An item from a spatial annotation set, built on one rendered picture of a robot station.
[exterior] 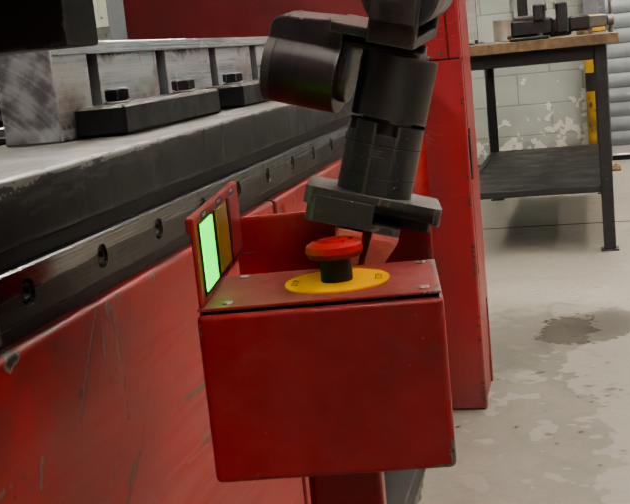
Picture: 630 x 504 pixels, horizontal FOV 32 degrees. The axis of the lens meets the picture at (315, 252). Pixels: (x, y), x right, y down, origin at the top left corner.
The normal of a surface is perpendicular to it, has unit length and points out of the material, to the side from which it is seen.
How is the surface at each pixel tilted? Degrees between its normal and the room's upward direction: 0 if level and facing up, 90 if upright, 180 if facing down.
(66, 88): 90
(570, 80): 90
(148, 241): 90
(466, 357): 90
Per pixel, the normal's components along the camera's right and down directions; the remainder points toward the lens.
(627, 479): -0.10, -0.98
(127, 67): 0.97, -0.06
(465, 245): -0.22, 0.19
